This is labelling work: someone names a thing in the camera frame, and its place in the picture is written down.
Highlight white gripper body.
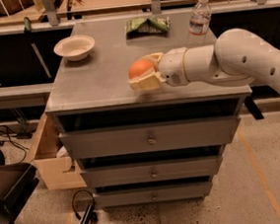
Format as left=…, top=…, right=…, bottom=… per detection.
left=158, top=47, right=188, bottom=87

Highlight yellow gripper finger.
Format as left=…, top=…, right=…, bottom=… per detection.
left=128, top=68, right=166, bottom=92
left=143, top=52, right=164, bottom=64

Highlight orange fruit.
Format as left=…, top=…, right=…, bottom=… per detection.
left=128, top=59, right=156, bottom=79

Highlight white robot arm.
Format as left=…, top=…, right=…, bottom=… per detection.
left=128, top=29, right=280, bottom=94

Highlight white paper bowl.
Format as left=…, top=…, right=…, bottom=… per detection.
left=54, top=35, right=95, bottom=62

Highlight green snack bag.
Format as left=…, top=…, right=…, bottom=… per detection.
left=125, top=17, right=170, bottom=35

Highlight clear plastic water bottle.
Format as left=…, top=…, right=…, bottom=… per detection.
left=187, top=0, right=212, bottom=46

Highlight grey drawer cabinet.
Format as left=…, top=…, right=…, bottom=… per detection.
left=45, top=11, right=251, bottom=209

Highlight black cart base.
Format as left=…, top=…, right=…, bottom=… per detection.
left=0, top=150, right=38, bottom=224

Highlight green handled tool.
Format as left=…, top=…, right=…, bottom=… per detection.
left=24, top=17, right=32, bottom=34

